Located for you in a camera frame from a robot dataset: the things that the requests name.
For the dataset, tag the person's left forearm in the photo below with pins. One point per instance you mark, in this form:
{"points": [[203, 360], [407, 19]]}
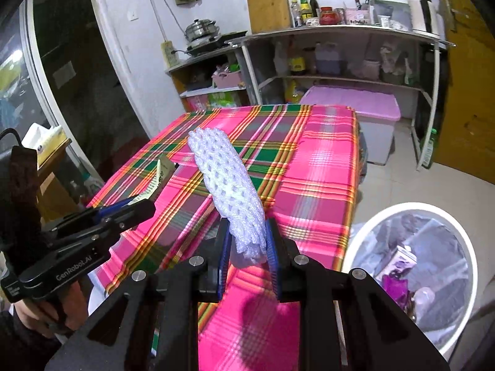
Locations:
{"points": [[19, 349]]}

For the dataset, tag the wooden cutting board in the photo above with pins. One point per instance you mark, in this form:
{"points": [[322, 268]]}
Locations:
{"points": [[267, 7]]}

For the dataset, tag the yellow label oil bottle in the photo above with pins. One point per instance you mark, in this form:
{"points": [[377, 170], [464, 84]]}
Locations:
{"points": [[297, 63]]}

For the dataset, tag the yellow label sauce bottle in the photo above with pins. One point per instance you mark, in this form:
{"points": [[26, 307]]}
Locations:
{"points": [[305, 7]]}

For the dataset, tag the pink plastic basket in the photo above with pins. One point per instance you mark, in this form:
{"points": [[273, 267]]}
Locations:
{"points": [[228, 79]]}

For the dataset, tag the low wooden shelf cabinet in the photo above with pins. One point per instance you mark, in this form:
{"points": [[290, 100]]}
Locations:
{"points": [[193, 63]]}

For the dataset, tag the grey metal shelf rack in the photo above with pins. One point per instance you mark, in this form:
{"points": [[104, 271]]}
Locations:
{"points": [[328, 29]]}

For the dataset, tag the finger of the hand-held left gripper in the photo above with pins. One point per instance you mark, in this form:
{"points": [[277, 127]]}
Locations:
{"points": [[131, 216], [116, 206]]}

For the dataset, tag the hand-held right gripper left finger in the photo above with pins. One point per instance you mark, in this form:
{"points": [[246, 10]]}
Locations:
{"points": [[225, 262]]}

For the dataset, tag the translucent bin liner bag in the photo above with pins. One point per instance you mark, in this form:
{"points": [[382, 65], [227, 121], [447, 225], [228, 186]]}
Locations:
{"points": [[425, 235]]}

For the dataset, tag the yellowed power strip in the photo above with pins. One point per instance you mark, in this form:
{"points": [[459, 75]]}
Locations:
{"points": [[169, 54]]}

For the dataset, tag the green bottle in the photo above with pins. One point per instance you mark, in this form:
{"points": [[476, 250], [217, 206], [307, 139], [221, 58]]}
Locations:
{"points": [[428, 150]]}

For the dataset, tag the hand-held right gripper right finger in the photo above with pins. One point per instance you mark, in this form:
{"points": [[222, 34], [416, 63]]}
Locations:
{"points": [[272, 262]]}

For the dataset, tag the red jar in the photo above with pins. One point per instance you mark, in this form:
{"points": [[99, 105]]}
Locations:
{"points": [[327, 16]]}

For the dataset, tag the pink green plaid tablecloth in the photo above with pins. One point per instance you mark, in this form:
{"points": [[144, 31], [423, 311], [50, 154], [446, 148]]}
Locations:
{"points": [[309, 162]]}

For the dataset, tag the small spice jar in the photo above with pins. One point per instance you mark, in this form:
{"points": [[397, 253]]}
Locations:
{"points": [[339, 16]]}

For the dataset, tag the pink knife holder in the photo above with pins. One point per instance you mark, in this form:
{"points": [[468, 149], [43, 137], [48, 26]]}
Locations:
{"points": [[357, 17]]}

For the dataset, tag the dark sauce bottle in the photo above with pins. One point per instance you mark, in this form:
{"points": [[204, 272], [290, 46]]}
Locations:
{"points": [[314, 5]]}

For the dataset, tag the white and black kettle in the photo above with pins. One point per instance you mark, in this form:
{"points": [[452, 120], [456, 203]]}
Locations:
{"points": [[417, 11]]}

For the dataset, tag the purple liquid jug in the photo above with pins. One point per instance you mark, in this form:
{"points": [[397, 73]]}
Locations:
{"points": [[328, 62]]}

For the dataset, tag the white round trash bin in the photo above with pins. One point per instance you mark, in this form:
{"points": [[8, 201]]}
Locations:
{"points": [[470, 278]]}

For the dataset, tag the wooden door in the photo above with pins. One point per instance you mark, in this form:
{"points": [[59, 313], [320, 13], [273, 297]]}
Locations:
{"points": [[471, 85]]}

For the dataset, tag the wooden stool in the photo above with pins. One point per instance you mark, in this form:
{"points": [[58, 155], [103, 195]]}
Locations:
{"points": [[54, 177]]}

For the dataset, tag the white wall switch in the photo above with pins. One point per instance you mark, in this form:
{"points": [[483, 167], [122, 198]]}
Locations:
{"points": [[133, 15]]}

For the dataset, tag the person's left hand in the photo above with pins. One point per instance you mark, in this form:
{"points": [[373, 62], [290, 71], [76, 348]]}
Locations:
{"points": [[73, 303]]}

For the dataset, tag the purple foil wrapper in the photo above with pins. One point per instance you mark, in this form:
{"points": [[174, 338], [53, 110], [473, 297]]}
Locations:
{"points": [[394, 290]]}

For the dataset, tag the clear glass bottle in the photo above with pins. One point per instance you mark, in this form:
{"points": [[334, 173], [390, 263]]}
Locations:
{"points": [[296, 15]]}

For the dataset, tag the white foam net sleeve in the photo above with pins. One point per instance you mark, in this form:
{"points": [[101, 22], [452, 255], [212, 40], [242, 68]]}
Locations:
{"points": [[224, 177]]}

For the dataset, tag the clear plastic container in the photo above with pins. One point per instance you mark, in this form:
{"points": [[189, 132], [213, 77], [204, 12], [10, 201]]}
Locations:
{"points": [[388, 13]]}

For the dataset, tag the steel pot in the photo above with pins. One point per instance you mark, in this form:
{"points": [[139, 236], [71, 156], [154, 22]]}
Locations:
{"points": [[201, 31]]}

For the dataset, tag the pink lidded storage box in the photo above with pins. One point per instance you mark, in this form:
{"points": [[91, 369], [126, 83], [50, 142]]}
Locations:
{"points": [[348, 100]]}

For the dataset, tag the black gas stove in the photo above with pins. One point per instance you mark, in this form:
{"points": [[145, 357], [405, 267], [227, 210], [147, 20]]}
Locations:
{"points": [[216, 40]]}

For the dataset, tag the purple milk carton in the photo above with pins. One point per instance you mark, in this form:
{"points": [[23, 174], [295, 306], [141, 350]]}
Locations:
{"points": [[402, 262]]}

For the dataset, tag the white tissue box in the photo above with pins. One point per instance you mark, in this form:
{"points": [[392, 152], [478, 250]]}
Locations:
{"points": [[38, 135]]}

